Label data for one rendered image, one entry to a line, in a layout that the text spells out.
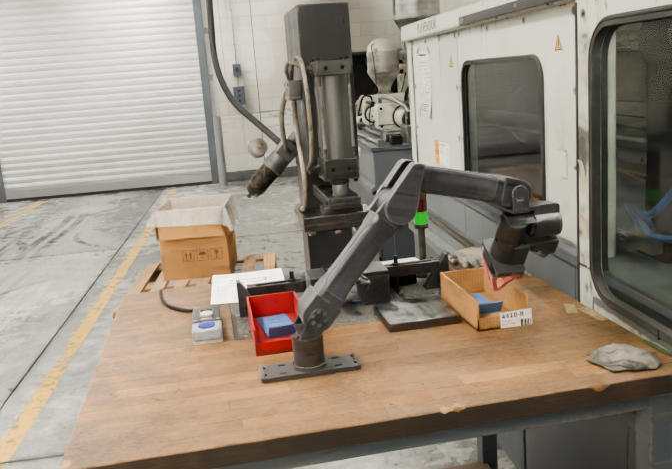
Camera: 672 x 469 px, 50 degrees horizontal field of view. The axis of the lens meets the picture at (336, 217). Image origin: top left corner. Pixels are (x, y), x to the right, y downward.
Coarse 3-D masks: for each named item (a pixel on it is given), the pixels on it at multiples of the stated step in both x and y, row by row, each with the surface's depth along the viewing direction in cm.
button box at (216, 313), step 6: (162, 294) 203; (162, 300) 197; (168, 306) 192; (174, 306) 190; (216, 306) 180; (198, 312) 177; (216, 312) 176; (192, 318) 173; (198, 318) 172; (204, 318) 172; (210, 318) 172; (216, 318) 171; (192, 324) 170
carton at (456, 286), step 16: (448, 272) 181; (464, 272) 182; (480, 272) 182; (448, 288) 175; (464, 288) 182; (480, 288) 183; (512, 288) 166; (464, 304) 165; (512, 304) 167; (480, 320) 158; (496, 320) 159; (512, 320) 159; (528, 320) 160
